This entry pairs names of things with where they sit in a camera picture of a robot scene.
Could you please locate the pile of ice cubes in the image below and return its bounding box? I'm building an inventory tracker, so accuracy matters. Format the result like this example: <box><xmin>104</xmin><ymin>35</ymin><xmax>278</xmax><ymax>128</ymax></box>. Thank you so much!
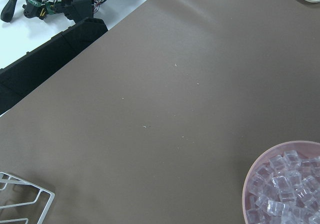
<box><xmin>246</xmin><ymin>150</ymin><xmax>320</xmax><ymax>223</ymax></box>

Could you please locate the black long bar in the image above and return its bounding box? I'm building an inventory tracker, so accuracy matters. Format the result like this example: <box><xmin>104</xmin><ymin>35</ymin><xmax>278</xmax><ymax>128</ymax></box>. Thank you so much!
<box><xmin>0</xmin><ymin>18</ymin><xmax>108</xmax><ymax>114</ymax></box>

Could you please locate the pink bowl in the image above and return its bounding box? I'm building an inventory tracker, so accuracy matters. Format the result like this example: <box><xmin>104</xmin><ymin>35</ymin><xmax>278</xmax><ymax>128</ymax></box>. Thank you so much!
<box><xmin>242</xmin><ymin>140</ymin><xmax>320</xmax><ymax>223</ymax></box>

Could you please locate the white wire cup rack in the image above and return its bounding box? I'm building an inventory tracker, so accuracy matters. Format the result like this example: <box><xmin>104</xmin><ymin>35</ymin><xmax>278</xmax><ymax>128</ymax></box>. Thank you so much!
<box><xmin>0</xmin><ymin>172</ymin><xmax>55</xmax><ymax>223</ymax></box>

